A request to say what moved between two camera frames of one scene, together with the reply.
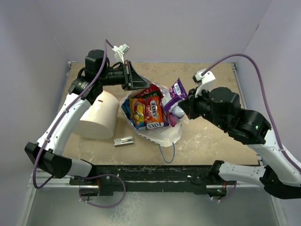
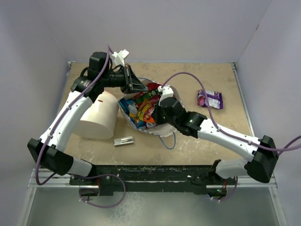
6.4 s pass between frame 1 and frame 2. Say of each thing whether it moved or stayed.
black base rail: stayed
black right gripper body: moved
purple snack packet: moved
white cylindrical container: stayed
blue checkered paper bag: moved
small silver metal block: stayed
